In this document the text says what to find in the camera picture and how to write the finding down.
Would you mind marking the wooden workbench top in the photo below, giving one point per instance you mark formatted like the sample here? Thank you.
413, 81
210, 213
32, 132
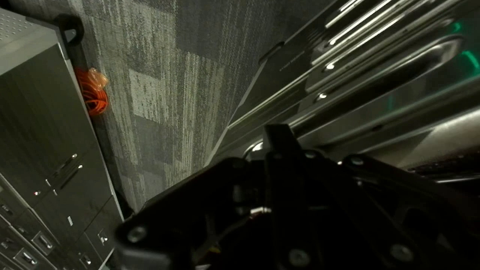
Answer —
350, 60

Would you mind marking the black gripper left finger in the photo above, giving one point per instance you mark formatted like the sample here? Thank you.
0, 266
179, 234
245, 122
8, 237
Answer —
225, 210

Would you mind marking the dark grey drawer cabinet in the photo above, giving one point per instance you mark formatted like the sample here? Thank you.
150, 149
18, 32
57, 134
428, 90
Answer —
39, 150

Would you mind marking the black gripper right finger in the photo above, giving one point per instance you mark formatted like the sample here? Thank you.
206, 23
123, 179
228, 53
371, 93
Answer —
360, 215

